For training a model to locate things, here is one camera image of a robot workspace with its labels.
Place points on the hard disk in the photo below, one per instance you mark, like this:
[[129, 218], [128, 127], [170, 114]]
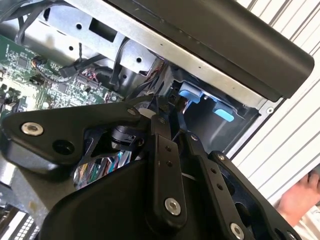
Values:
[[190, 92]]

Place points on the person's bare hand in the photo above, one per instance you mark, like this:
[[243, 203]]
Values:
[[300, 200]]

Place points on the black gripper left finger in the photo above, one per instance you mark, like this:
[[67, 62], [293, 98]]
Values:
[[75, 120]]

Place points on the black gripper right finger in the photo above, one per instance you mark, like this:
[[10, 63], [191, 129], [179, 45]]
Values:
[[212, 180]]

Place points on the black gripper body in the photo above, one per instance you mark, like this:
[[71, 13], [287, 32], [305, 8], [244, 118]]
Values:
[[105, 205]]

